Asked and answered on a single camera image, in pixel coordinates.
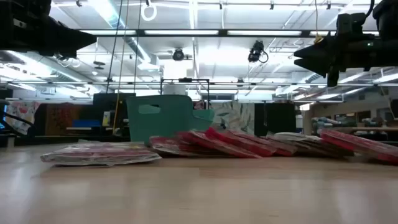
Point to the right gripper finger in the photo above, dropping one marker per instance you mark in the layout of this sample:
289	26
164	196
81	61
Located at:
317	67
317	49

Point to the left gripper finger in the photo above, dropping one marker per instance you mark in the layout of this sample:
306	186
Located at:
62	53
68	35

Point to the teal plastic basket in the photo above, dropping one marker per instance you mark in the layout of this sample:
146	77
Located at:
161	121

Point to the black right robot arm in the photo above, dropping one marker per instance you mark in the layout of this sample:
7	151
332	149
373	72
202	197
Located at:
388	18

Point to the brown patterned fabric panel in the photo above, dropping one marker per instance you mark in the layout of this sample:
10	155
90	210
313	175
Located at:
62	118

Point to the black cabinet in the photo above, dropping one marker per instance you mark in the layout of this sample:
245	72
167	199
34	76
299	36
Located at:
276	118

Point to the floral fabric panel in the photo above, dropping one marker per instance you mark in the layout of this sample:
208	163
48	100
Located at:
21	115

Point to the blue box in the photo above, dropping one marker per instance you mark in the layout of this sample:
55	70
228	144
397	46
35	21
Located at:
85	123

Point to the leaf pattern panel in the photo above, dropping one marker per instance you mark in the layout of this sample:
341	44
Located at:
236	116

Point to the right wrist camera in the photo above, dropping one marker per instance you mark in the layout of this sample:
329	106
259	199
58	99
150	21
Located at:
349	23

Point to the round black hanging camera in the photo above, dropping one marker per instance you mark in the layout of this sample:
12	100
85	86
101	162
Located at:
178	55

